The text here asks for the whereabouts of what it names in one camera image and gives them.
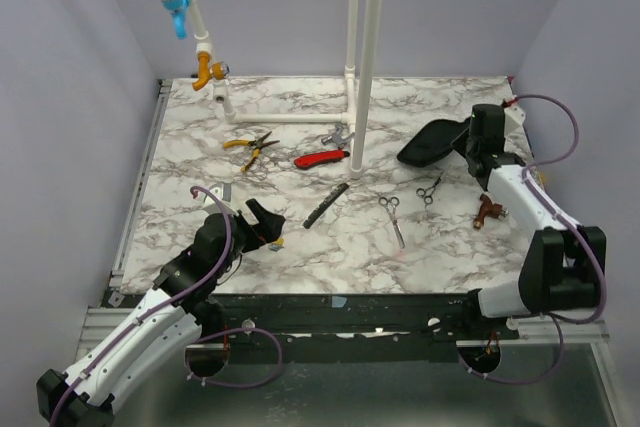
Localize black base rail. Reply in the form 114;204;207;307
199;294;513;364

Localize blue faucet tap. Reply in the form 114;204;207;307
161;0;191;40

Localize black fabric tool case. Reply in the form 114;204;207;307
396;118;470;168

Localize yellow grey hair clips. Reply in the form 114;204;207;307
269;238;284;252

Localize silver hair scissors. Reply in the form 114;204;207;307
415;172;444;209

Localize red utility knife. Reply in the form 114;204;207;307
293;149;350;170

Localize yellow handled pliers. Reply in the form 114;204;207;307
223;131;279;172

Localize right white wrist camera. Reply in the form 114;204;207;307
501;98;526;136

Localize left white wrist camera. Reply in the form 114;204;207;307
202;182;238;216

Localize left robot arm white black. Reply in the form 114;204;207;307
36;199;285;426

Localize brown faucet tap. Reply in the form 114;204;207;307
472;193;509;230

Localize black hair comb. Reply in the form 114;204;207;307
302;183;349;229

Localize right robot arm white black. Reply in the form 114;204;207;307
453;104;607;339

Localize white PVC pipe frame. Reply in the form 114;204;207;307
186;0;383;179

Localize silver thinning scissors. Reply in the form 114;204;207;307
378;196;405;250

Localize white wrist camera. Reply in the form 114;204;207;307
501;98;526;136
202;182;238;216

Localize orange faucet tap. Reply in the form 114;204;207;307
192;52;230;91

